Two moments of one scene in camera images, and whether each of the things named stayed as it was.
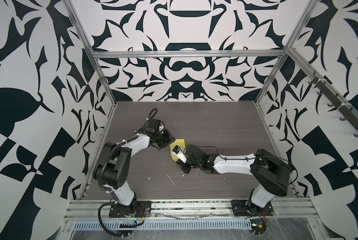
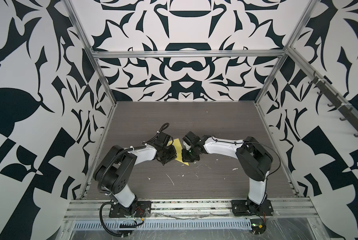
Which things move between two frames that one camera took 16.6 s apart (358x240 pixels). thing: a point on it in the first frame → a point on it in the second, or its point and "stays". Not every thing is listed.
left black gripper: (169, 139) → (173, 154)
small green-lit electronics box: (258, 226) stays
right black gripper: (182, 165) → (186, 159)
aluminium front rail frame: (86, 209) stays
